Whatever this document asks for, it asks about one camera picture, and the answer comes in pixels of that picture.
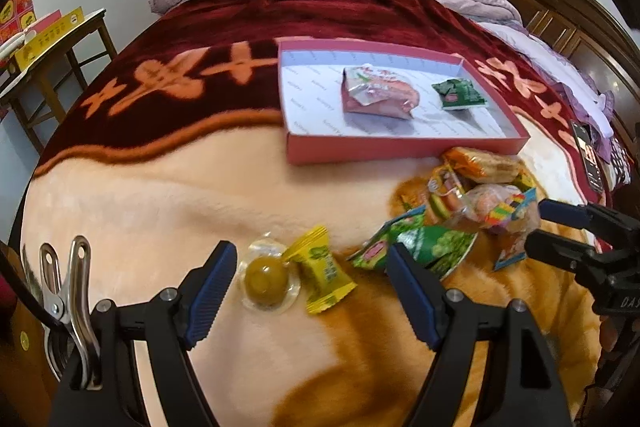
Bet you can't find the shallow pink cardboard box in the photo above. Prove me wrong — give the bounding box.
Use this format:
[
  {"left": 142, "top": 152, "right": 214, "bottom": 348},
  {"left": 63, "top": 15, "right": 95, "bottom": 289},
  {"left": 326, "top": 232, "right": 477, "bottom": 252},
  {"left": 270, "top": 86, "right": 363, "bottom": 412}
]
[{"left": 276, "top": 38, "right": 531, "bottom": 166}]

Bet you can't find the clear rainbow-striped snack packet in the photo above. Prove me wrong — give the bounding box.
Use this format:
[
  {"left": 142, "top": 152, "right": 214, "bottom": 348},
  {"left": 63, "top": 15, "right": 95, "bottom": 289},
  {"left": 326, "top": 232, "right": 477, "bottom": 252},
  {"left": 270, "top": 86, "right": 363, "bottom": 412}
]
[{"left": 462, "top": 184, "right": 541, "bottom": 235}]

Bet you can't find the purple frilled pillow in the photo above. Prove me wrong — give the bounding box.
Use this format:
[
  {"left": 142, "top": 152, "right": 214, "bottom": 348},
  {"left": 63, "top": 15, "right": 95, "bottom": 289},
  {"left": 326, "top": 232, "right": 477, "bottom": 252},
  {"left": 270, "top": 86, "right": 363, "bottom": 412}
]
[{"left": 480, "top": 21, "right": 631, "bottom": 188}]

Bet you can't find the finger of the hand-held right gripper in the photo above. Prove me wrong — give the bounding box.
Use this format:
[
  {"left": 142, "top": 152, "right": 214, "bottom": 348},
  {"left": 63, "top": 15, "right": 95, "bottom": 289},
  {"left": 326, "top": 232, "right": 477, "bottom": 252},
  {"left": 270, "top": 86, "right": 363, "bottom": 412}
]
[
  {"left": 538, "top": 199, "right": 623, "bottom": 235},
  {"left": 524, "top": 229, "right": 601, "bottom": 270}
]

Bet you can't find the metal spring clip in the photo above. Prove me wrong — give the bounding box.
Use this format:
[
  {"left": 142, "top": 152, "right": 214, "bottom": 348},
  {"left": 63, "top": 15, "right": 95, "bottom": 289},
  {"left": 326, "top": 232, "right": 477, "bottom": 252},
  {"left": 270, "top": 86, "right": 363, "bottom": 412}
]
[{"left": 40, "top": 236, "right": 101, "bottom": 390}]

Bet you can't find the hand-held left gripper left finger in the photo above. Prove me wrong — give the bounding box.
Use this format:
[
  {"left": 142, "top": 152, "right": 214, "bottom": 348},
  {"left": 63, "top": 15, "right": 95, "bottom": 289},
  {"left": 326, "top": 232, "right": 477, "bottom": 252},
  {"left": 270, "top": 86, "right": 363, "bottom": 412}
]
[{"left": 50, "top": 241, "right": 238, "bottom": 427}]

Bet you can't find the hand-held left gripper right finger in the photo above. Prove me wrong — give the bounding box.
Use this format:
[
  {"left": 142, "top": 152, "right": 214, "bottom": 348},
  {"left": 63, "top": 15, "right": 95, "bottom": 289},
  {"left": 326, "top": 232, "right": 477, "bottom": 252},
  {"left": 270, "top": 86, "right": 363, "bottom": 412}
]
[{"left": 386, "top": 243, "right": 573, "bottom": 427}]

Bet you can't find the red and cream floral blanket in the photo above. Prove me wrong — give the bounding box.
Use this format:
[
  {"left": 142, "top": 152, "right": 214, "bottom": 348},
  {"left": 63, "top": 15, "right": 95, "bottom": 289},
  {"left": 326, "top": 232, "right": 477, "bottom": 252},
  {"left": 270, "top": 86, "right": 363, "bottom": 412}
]
[{"left": 20, "top": 0, "right": 631, "bottom": 427}]

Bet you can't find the large green snack packet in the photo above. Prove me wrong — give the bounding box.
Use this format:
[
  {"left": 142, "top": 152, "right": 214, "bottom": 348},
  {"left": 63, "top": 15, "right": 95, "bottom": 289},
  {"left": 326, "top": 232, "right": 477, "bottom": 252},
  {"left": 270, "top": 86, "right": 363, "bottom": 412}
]
[{"left": 390, "top": 224, "right": 478, "bottom": 280}]

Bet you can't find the yellow cardboard box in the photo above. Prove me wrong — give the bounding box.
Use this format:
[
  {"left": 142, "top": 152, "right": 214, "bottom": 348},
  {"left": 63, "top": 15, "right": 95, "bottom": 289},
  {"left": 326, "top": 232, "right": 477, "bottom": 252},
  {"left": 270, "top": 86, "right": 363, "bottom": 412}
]
[{"left": 14, "top": 7, "right": 85, "bottom": 70}]

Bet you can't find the brown wooden cabinet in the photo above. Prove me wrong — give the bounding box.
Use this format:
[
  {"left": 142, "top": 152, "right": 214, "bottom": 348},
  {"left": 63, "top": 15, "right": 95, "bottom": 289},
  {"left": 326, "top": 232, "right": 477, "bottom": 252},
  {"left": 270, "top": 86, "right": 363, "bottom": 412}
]
[{"left": 0, "top": 242, "right": 58, "bottom": 427}]

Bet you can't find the red wall poster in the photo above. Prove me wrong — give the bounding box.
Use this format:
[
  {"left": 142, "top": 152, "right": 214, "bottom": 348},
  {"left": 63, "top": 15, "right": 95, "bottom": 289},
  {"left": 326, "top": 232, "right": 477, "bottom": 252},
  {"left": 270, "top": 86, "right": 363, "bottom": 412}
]
[{"left": 0, "top": 0, "right": 36, "bottom": 48}]

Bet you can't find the orange cracker packet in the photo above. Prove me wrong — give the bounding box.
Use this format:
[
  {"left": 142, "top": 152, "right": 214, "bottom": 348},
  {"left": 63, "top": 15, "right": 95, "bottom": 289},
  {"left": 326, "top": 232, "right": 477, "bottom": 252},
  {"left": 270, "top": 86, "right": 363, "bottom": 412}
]
[{"left": 442, "top": 147, "right": 523, "bottom": 185}]

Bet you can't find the wooden headboard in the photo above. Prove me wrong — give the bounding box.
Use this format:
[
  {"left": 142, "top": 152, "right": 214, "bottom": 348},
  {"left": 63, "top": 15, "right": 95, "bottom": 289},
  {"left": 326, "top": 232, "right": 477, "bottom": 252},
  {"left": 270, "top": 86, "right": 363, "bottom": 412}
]
[{"left": 472, "top": 0, "right": 640, "bottom": 168}]

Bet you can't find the black smartphone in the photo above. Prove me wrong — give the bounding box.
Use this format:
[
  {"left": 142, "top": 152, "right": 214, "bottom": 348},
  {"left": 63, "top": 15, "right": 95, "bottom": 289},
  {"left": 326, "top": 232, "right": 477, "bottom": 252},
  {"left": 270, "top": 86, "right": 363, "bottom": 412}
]
[{"left": 570, "top": 119, "right": 606, "bottom": 194}]

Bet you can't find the wooden side table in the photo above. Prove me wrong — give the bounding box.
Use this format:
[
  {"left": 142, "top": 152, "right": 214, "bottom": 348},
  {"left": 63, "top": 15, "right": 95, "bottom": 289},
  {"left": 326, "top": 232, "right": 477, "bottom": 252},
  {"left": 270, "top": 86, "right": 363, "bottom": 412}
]
[{"left": 0, "top": 9, "right": 118, "bottom": 152}]

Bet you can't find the burger gummy packet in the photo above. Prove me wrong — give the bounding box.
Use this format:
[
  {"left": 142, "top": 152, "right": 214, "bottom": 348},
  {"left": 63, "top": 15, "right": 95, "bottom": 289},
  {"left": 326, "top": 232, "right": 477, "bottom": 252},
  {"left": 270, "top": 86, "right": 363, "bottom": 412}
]
[{"left": 400, "top": 164, "right": 471, "bottom": 228}]

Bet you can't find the yellow-green jelly cup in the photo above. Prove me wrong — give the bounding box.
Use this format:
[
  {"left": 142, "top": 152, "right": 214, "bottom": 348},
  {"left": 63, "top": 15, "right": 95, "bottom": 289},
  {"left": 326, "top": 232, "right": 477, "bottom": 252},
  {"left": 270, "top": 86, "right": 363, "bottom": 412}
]
[{"left": 236, "top": 232, "right": 303, "bottom": 313}]

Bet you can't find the small green snack packet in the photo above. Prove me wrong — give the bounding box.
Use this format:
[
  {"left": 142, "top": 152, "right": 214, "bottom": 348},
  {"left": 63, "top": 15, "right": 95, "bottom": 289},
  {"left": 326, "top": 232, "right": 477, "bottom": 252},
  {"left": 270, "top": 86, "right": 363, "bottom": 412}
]
[
  {"left": 431, "top": 78, "right": 488, "bottom": 110},
  {"left": 349, "top": 209, "right": 426, "bottom": 269}
]

